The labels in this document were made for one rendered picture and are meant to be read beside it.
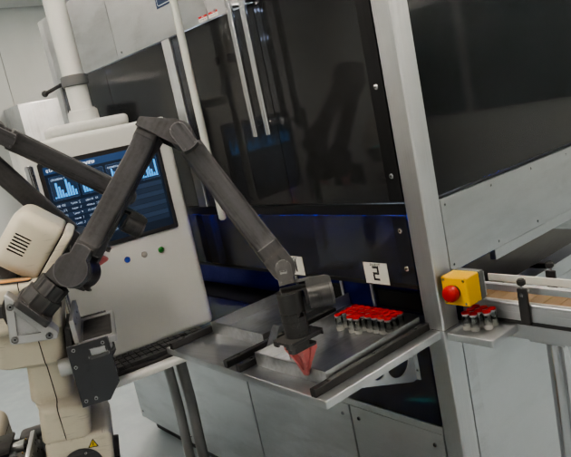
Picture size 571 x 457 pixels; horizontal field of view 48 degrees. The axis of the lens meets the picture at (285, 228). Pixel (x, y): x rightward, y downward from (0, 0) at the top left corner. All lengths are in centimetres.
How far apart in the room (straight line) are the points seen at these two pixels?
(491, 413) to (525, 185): 64
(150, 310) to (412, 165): 111
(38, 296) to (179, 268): 86
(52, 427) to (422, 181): 109
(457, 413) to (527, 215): 60
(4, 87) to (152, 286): 485
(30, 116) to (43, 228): 483
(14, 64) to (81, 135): 483
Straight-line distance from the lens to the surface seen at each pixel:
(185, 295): 228
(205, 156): 146
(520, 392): 199
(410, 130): 153
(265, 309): 207
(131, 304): 223
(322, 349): 166
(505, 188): 184
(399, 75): 153
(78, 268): 146
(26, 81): 696
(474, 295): 157
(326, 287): 141
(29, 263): 163
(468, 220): 170
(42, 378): 174
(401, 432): 193
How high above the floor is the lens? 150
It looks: 11 degrees down
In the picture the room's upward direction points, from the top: 12 degrees counter-clockwise
